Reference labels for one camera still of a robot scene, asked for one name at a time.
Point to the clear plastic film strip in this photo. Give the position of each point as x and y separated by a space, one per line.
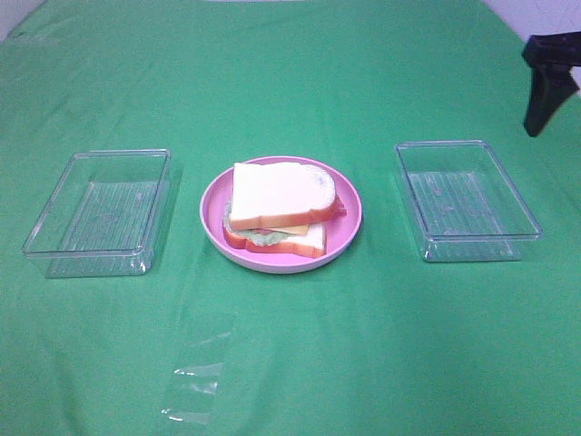
203 341

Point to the yellow cheese slice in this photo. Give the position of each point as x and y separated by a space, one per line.
299 230

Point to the clear plastic container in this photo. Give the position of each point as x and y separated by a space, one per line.
461 204
104 216

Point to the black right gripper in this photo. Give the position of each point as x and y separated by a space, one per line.
551 58

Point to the green lettuce leaf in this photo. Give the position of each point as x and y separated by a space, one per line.
261 237

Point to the right clear plastic container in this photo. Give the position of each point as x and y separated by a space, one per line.
461 204

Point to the green tablecloth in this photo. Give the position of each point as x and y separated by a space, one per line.
376 343

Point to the bread slice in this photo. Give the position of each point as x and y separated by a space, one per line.
311 245
281 195

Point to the left clear plastic container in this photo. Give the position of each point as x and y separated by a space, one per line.
104 216

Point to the bacon strip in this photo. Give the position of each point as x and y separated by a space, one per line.
339 209

